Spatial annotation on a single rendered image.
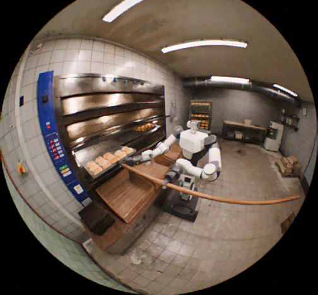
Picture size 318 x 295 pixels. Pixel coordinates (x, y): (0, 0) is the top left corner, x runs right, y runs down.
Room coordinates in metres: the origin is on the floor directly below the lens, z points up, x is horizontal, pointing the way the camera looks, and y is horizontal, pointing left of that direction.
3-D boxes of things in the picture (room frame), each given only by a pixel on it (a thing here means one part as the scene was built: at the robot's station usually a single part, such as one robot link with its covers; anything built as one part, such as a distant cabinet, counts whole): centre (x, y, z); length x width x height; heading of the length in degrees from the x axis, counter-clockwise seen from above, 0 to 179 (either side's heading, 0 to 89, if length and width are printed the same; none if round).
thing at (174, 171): (0.49, -0.09, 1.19); 0.12 x 0.10 x 0.13; 141
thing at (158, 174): (1.19, 0.12, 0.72); 0.56 x 0.49 x 0.28; 146
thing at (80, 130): (1.32, 0.35, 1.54); 1.79 x 0.11 x 0.19; 147
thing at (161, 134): (1.32, 0.35, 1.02); 1.79 x 0.11 x 0.19; 147
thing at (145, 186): (0.69, 0.44, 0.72); 0.56 x 0.49 x 0.28; 148
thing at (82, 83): (1.34, 0.37, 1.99); 1.80 x 0.08 x 0.21; 147
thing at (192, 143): (0.85, -0.39, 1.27); 0.34 x 0.30 x 0.36; 30
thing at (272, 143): (1.92, -5.26, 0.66); 0.92 x 0.59 x 1.32; 57
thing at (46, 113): (0.95, 1.70, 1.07); 1.93 x 0.16 x 2.15; 57
